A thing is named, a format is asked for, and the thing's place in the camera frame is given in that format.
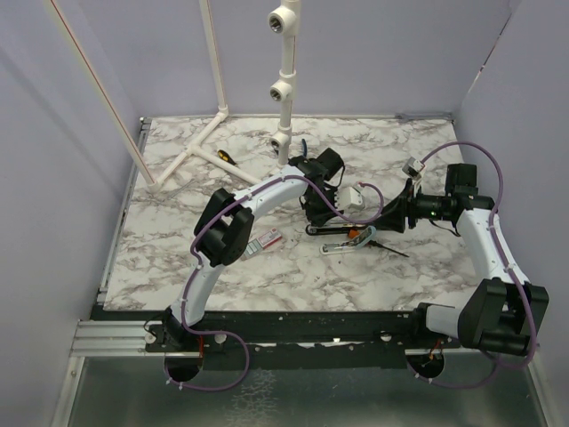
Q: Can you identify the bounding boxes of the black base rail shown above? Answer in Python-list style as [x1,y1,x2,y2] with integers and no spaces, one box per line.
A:
[91,306,472,370]

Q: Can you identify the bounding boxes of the orange handled screwdriver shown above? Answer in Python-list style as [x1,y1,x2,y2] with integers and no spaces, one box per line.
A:
[347,229,409,258]

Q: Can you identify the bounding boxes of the blue handled pliers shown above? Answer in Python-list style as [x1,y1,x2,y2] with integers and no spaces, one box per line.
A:
[301,138,308,158]

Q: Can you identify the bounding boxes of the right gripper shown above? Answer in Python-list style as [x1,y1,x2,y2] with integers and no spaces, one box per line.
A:
[374,178,451,233]

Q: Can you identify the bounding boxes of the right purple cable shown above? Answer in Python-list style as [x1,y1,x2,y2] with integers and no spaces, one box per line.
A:
[417,141,541,391]

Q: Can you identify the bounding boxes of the aluminium frame rail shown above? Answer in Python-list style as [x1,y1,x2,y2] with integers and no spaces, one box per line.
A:
[48,117,150,427]

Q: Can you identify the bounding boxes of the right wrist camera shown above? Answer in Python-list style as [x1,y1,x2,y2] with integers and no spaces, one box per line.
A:
[402,157,425,181]

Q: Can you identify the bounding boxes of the white pvc pipe frame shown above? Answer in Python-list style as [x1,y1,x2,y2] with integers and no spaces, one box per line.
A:
[44,0,303,192]

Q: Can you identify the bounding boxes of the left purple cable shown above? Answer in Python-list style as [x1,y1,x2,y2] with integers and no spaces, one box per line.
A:
[180,175,386,392]

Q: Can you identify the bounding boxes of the yellow black screwdriver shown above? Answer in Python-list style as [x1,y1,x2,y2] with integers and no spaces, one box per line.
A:
[217,149,237,166]

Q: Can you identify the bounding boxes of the black stapler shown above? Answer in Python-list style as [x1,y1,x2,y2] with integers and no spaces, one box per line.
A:
[305,222,367,236]

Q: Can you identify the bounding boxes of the purple cable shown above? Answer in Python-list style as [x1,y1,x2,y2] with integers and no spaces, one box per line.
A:
[180,175,386,392]
[417,141,541,391]

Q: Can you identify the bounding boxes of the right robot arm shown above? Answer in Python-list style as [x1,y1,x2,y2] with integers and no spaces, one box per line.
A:
[373,164,549,356]

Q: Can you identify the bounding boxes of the red white staple box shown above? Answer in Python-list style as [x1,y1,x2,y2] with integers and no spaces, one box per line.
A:
[242,228,283,259]

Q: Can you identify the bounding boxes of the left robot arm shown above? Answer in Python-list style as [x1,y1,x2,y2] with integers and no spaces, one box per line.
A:
[165,149,344,351]

